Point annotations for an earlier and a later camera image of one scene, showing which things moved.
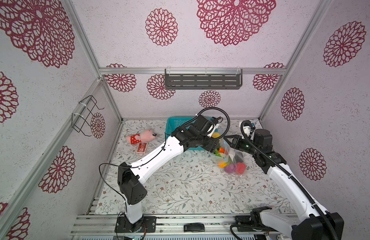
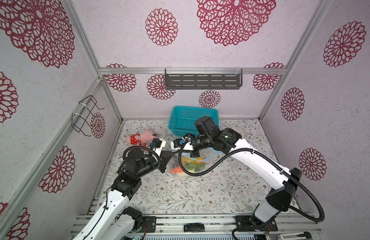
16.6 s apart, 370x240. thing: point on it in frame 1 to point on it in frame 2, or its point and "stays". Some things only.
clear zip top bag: (231, 161) to (208, 157)
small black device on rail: (194, 227) stays
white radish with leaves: (220, 154) to (192, 167)
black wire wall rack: (83, 111) stays
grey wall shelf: (203, 78) stays
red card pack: (142, 147) stays
